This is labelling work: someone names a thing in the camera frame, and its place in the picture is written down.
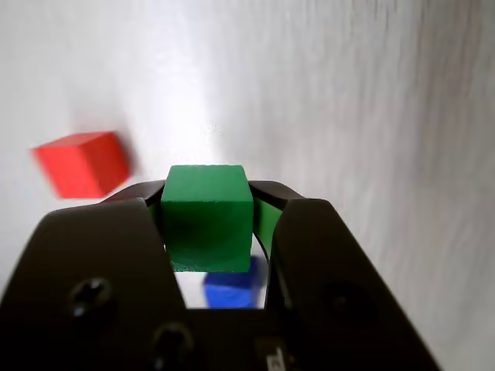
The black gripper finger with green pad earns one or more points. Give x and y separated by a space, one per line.
96 251
321 263

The green wooden cube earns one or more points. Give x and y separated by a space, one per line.
207 224

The red wooden cube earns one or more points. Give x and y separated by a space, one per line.
81 166

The blue wooden cube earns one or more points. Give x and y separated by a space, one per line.
232 290

